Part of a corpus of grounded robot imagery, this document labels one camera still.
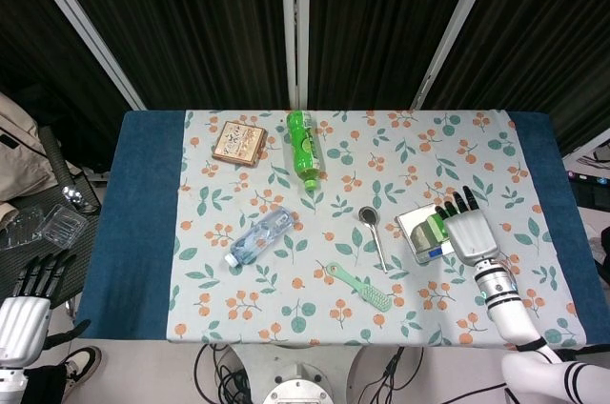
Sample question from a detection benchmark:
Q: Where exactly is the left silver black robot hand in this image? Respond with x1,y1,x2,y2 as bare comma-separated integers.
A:
0,252,92,370

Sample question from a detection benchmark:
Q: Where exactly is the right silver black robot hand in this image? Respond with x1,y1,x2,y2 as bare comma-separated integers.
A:
434,185,501,266

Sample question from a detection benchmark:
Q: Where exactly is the green toy block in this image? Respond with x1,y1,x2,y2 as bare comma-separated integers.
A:
425,213,450,246

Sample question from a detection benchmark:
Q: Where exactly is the silver white robot base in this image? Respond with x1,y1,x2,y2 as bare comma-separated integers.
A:
232,344,369,404

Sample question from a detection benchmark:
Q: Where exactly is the silver kitchen scale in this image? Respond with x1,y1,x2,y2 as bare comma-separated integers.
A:
395,203,459,266

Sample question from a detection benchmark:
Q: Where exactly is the white black sneaker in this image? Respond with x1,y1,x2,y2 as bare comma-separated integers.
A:
60,345,104,401

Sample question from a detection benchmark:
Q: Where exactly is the metal spoon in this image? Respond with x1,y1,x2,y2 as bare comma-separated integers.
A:
357,206,390,274

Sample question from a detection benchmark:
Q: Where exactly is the clear plastic tray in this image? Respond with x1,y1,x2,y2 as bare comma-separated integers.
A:
36,203,91,250

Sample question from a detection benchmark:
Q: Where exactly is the green scrubbing brush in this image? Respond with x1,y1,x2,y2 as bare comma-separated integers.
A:
325,260,394,313

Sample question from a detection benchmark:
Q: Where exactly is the floral tablecloth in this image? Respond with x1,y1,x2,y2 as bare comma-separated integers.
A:
164,110,593,353

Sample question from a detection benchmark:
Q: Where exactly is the blue table cover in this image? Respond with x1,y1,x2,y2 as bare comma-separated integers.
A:
72,110,610,353

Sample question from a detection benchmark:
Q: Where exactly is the black chair with chrome joint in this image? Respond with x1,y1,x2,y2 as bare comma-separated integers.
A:
0,125,102,300

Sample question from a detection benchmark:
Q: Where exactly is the beige jacket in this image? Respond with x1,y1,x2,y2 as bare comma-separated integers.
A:
0,91,82,217

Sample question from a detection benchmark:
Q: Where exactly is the green plastic drink bottle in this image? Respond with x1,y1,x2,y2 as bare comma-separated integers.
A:
285,110,327,192

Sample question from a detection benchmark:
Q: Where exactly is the clear plastic water bottle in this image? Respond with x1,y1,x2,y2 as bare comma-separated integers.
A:
223,206,295,268

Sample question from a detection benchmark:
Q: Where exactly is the brown square patterned box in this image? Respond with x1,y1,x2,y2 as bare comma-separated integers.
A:
211,120,266,168

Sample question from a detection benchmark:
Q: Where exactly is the black cable bundle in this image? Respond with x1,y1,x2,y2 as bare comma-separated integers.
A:
356,346,426,404
193,344,252,404

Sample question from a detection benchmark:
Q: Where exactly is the aluminium frame post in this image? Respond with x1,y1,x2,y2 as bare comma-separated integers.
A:
411,0,502,111
279,0,312,111
13,0,146,111

